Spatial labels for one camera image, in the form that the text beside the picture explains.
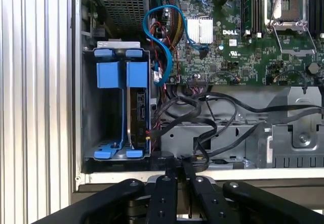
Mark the round coin cell battery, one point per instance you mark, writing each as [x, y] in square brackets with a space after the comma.
[313, 68]

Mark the grey metal drive cage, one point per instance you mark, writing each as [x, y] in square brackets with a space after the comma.
[182, 139]

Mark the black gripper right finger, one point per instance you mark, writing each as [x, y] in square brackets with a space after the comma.
[210, 203]

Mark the thin metal locking lever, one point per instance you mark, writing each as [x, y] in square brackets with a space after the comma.
[276, 4]

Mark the silver finned chipset heatsink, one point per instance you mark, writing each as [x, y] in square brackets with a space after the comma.
[200, 29]

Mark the open grey PC case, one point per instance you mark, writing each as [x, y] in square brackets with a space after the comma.
[114, 178]

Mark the CPU socket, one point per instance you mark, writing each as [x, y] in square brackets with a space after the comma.
[287, 4]

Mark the black RAM slot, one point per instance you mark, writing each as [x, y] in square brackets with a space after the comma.
[316, 6]
[255, 6]
[243, 6]
[249, 6]
[260, 6]
[311, 6]
[321, 6]

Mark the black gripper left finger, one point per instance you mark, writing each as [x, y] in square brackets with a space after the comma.
[162, 203]

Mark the empty blue disk carrier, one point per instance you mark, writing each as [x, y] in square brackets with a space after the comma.
[107, 74]

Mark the green Dell motherboard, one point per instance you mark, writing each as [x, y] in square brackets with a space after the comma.
[253, 57]

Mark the silver power supply unit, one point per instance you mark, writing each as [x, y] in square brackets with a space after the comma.
[121, 9]

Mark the hard disk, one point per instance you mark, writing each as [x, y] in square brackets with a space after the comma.
[136, 74]

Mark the grey metal disk bay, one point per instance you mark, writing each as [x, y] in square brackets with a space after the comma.
[101, 120]

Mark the metal socket cover frame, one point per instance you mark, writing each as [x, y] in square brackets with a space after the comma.
[298, 52]

